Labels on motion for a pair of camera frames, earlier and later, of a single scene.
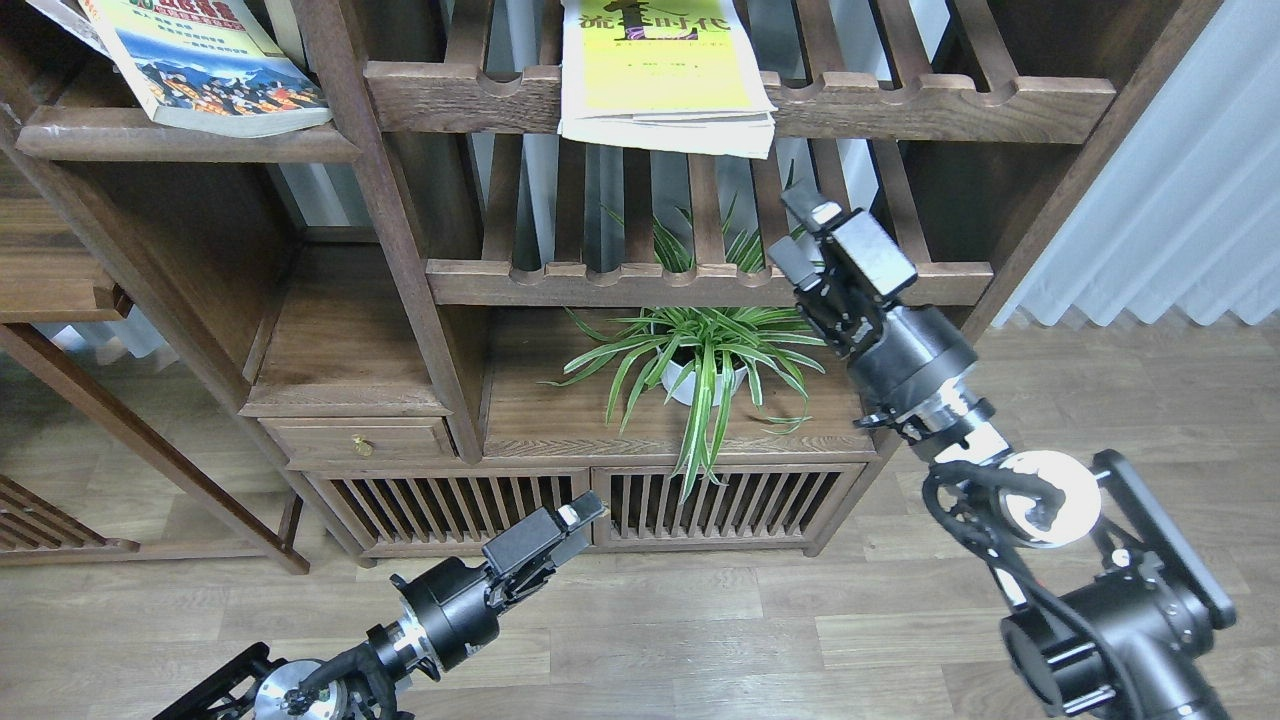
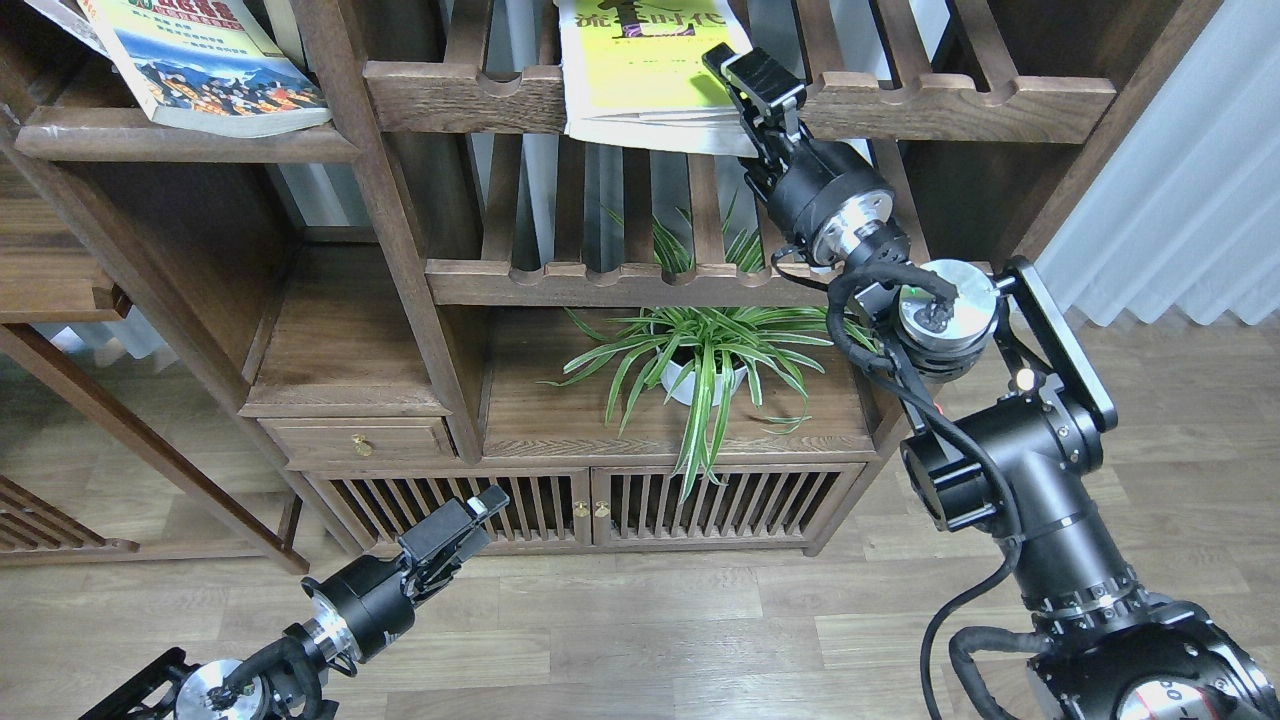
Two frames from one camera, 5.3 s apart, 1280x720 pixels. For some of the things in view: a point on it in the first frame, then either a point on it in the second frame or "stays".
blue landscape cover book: [208, 67] stays
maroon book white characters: [72, 15] stays
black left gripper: [446, 606] to [367, 606]
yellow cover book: [674, 75] stays
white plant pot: [675, 374] stays
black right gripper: [909, 358] to [818, 190]
